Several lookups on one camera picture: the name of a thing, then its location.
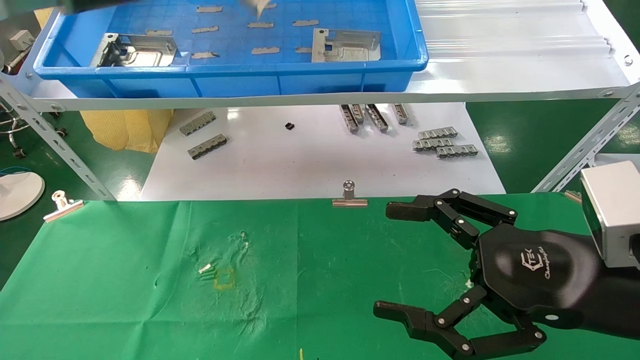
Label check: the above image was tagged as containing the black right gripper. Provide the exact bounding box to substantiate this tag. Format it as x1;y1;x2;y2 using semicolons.
373;188;640;360

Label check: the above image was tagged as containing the chrome wheeled office chair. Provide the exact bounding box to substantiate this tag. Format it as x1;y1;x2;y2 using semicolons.
0;97;69;160

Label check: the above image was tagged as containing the yellow fabric garment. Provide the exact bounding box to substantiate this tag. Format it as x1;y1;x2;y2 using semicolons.
80;109;174;154

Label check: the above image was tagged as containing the green table cloth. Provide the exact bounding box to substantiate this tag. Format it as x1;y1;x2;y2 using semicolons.
0;192;640;360

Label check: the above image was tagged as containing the white round base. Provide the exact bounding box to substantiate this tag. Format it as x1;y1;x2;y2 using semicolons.
0;171;46;222

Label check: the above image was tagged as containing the grey electrical box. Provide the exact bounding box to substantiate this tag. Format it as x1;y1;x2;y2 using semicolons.
9;29;37;52

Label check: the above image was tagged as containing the stamped metal bracket plate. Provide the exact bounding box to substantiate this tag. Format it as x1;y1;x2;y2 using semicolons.
90;33;179;68
312;28;382;64

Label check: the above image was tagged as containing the white metal shelf rack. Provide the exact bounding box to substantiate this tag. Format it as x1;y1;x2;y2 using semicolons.
0;0;640;201

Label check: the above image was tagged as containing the blue plastic bin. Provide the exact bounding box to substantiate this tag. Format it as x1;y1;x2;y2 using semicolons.
33;0;430;99

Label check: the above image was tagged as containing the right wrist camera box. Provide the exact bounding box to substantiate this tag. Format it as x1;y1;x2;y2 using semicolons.
580;160;640;270

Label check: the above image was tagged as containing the silver binder clip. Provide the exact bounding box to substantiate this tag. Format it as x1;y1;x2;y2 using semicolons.
43;190;85;223
332;180;369;208

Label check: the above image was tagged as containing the grey slotted metal part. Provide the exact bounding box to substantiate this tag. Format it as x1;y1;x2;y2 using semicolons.
412;138;454;152
187;134;229;160
435;144;479;160
418;126;459;141
179;111;217;137

